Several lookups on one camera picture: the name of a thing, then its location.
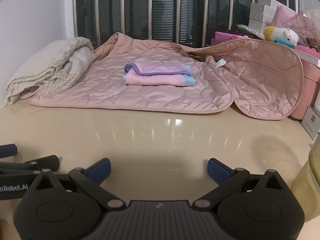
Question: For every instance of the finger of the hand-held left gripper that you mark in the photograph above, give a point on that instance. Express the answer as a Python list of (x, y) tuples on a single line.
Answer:
[(8, 150), (47, 162)]

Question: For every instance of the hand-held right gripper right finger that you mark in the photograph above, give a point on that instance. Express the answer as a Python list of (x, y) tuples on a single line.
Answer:
[(219, 170)]

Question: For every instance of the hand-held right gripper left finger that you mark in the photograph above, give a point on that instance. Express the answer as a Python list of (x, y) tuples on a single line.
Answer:
[(100, 170)]

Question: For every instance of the pink garment with purple trim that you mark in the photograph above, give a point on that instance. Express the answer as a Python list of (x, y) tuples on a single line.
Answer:
[(160, 76)]

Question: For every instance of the glass jar of yellow liquid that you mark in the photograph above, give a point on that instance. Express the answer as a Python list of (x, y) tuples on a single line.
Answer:
[(307, 192)]

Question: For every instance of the pink quilted jacket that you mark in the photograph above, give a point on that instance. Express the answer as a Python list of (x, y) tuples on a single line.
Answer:
[(162, 97)]

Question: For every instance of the beige knitted blanket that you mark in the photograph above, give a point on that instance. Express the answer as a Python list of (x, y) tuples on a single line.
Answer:
[(47, 66)]

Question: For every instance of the white box with code label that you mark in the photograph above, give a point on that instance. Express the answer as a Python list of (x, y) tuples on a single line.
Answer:
[(311, 122)]

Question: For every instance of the pink storage case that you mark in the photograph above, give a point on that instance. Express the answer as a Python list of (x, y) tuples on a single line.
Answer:
[(308, 80)]

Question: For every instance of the flat magenta box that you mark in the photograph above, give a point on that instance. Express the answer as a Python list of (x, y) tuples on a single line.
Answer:
[(227, 38)]

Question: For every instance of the dark patterned packet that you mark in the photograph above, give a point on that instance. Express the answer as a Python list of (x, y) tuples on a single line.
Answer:
[(250, 30)]

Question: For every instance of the white and yellow plush toy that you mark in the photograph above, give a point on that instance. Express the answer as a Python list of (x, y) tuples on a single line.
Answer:
[(283, 35)]

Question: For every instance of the white cardboard box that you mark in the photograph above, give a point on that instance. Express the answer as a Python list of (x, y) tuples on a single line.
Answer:
[(260, 17), (270, 2), (257, 25), (261, 9)]

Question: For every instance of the pink pouch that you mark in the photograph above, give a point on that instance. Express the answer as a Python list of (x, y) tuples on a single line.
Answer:
[(283, 16)]

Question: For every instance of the metal bar window grille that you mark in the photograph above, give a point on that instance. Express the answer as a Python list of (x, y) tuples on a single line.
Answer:
[(155, 10)]

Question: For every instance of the bag of pink shredded filler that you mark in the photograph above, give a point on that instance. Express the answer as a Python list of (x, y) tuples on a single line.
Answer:
[(307, 23)]

